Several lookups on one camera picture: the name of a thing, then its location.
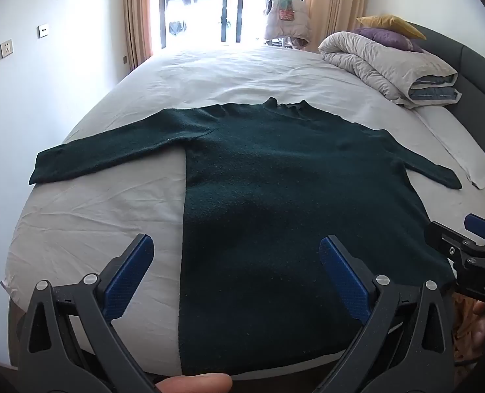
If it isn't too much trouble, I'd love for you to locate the person's left hand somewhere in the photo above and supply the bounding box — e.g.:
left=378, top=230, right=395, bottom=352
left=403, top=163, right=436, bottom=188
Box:
left=156, top=372, right=233, bottom=393

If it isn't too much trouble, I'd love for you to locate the yellow pillow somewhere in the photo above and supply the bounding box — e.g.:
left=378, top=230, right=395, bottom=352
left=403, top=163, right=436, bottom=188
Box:
left=356, top=15, right=427, bottom=41

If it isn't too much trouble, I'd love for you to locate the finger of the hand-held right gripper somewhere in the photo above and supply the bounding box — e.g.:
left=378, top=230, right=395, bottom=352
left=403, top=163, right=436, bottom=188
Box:
left=464, top=213, right=485, bottom=250
left=424, top=221, right=478, bottom=263

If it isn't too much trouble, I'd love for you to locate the round bed with white sheet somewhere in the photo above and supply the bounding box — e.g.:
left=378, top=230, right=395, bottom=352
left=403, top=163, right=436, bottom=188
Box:
left=1, top=45, right=485, bottom=381

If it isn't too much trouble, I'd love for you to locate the balcony glass door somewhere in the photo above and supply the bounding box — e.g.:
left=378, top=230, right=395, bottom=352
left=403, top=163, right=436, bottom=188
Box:
left=150, top=0, right=308, bottom=50

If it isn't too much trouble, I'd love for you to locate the white padded vest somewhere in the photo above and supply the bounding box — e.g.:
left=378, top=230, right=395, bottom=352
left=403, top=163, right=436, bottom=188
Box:
left=264, top=0, right=312, bottom=47

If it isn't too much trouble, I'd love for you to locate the purple pillow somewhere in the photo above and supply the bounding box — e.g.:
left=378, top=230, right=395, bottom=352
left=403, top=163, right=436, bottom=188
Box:
left=354, top=28, right=425, bottom=53

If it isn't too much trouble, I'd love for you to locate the beige curtain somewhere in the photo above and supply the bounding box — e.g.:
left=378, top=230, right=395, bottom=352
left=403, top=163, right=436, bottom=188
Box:
left=304, top=0, right=368, bottom=52
left=123, top=0, right=154, bottom=70

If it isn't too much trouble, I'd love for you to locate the brown paper bag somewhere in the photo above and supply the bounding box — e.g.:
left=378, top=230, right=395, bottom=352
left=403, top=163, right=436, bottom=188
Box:
left=451, top=291, right=477, bottom=362

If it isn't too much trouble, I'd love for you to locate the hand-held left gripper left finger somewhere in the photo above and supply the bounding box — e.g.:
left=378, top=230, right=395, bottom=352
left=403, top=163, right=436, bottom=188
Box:
left=19, top=233, right=157, bottom=393

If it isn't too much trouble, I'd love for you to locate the white flat pillow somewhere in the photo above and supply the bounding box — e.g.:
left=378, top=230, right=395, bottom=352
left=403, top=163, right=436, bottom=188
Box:
left=416, top=106, right=485, bottom=190

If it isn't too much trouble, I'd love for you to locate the folded grey duvet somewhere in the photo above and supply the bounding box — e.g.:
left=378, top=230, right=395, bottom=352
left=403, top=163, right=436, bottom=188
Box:
left=318, top=30, right=463, bottom=109

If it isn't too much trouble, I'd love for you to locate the dark green sweater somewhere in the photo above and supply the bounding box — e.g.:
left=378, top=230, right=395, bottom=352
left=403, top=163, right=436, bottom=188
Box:
left=28, top=97, right=463, bottom=377

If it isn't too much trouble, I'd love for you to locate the dark green headboard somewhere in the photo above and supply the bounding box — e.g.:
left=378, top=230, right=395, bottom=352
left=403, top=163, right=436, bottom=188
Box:
left=406, top=22, right=485, bottom=197

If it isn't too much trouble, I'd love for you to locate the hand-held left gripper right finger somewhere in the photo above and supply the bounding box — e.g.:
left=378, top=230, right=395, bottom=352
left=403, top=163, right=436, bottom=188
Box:
left=314, top=235, right=458, bottom=393

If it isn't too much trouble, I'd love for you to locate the person's right hand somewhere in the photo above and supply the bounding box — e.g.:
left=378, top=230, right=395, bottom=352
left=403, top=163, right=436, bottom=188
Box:
left=468, top=300, right=485, bottom=363

